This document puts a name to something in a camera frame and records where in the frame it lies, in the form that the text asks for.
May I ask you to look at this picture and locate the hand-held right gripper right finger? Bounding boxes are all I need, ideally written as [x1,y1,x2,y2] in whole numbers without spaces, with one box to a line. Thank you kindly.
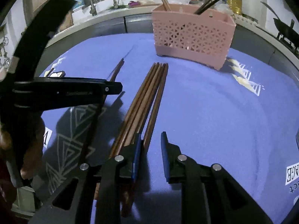
[161,131,274,224]

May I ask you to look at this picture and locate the person's left hand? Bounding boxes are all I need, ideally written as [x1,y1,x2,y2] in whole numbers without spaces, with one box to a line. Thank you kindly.
[20,118,45,180]

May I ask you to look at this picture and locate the angular metal faucet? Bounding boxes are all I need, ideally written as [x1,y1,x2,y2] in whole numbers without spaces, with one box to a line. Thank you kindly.
[68,0,97,17]

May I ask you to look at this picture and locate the white sink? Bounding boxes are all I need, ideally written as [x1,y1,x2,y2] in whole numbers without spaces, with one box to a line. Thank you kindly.
[71,1,119,26]

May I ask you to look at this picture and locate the yellow cooking oil bottle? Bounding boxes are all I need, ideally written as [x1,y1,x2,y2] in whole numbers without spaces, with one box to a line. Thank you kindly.
[225,0,243,15]

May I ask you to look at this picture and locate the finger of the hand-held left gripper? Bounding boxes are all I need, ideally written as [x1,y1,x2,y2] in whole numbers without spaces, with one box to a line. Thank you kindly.
[33,77,110,83]
[13,81,123,111]

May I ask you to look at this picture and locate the blue printed cloth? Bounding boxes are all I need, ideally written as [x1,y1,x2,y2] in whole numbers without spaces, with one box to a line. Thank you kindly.
[35,33,299,224]

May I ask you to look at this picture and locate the grey kitchen counter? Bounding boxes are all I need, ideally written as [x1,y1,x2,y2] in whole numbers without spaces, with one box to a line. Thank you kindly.
[30,3,299,80]

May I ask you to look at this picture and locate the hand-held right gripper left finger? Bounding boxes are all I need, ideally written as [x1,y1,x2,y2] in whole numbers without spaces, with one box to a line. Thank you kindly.
[30,133,143,224]

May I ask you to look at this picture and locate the bundle of wooden chopsticks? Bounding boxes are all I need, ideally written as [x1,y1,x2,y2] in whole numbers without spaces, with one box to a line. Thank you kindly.
[93,62,169,217]

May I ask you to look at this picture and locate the dark reddish chopstick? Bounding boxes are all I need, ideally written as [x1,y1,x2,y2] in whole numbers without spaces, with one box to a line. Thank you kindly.
[78,58,125,166]

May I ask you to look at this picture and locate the pink perforated plastic basket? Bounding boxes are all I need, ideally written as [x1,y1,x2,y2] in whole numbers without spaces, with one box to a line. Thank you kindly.
[151,4,237,71]

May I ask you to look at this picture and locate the black wok with long handle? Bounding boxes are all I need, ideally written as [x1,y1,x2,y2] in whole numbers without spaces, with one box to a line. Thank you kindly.
[260,1,299,52]

